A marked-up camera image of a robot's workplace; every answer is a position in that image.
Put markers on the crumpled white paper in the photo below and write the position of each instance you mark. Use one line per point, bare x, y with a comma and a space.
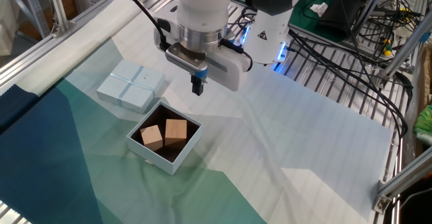
319, 8

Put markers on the black pouch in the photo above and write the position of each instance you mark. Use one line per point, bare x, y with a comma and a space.
341, 15

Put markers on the green mat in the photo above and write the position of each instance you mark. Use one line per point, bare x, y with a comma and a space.
305, 28

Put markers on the blue green white tablecloth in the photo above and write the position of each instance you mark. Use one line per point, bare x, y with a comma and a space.
303, 99

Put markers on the silver blue-tipped wrist camera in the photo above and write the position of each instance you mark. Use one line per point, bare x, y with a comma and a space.
184, 60

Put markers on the aluminium frame post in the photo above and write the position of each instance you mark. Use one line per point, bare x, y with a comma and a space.
59, 4

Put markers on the aluminium frame rail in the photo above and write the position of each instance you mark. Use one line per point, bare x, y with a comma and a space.
40, 50

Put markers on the slanted aluminium post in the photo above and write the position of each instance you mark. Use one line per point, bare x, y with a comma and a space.
408, 47

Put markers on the yellow green screwdriver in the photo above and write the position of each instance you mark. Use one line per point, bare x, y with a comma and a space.
387, 50

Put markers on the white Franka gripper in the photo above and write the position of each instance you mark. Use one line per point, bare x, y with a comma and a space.
229, 72

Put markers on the perforated steel strut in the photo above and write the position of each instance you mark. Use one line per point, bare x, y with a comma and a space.
33, 4

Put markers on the wooden cube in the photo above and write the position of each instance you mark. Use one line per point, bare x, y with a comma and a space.
175, 129
151, 136

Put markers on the light blue gift box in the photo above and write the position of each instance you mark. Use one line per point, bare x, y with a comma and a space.
148, 154

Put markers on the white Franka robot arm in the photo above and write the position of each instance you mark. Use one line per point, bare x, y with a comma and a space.
202, 4

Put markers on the light blue ribboned box lid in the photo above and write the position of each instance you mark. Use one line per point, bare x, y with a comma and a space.
135, 82

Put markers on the green plastic bag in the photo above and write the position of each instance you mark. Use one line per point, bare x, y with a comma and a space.
423, 122

